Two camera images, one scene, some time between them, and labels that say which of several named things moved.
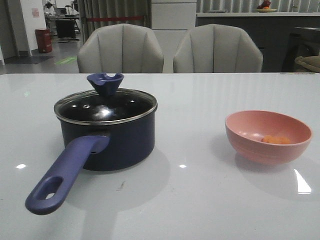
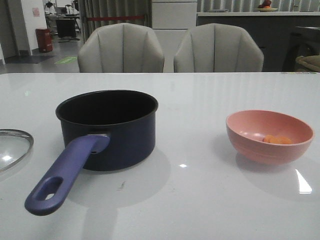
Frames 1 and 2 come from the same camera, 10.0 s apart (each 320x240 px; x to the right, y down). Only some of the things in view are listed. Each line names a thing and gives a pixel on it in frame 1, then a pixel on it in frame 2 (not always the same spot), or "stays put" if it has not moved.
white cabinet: [171, 20] stays put
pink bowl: [265, 137] stays put
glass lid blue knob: [108, 104] to [18, 132]
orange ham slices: [272, 139] stays put
